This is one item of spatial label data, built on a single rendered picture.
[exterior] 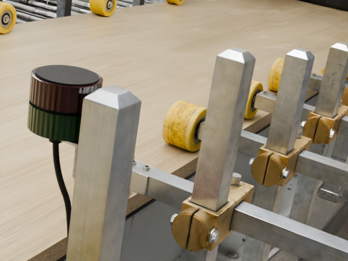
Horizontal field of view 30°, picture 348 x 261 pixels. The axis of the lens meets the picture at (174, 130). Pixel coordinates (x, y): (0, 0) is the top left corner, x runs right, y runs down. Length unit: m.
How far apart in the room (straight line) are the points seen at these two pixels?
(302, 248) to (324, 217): 0.66
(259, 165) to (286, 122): 0.08
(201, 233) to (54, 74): 0.31
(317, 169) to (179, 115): 0.25
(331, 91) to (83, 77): 0.74
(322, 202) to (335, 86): 0.40
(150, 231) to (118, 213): 0.63
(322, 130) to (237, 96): 0.50
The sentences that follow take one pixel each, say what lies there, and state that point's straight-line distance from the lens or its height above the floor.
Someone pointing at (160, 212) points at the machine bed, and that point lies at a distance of 1.20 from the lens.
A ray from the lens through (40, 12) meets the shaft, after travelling 2.52.
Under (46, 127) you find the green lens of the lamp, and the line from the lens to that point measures 0.54.
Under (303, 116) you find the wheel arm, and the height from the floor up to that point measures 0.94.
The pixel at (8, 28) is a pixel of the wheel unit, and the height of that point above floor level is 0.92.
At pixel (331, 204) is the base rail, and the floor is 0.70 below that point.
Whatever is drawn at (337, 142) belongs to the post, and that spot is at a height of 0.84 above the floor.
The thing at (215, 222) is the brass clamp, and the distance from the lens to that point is 0.79.
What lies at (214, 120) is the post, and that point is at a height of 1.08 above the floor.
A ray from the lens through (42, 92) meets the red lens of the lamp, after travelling 0.54.
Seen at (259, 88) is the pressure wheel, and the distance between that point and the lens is 1.34.
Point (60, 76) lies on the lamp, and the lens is 0.55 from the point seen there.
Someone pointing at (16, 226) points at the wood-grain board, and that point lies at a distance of 0.85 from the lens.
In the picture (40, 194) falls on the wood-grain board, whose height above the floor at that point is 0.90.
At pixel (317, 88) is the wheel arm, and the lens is 1.55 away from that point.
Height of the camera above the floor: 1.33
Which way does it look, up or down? 21 degrees down
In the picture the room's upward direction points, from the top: 9 degrees clockwise
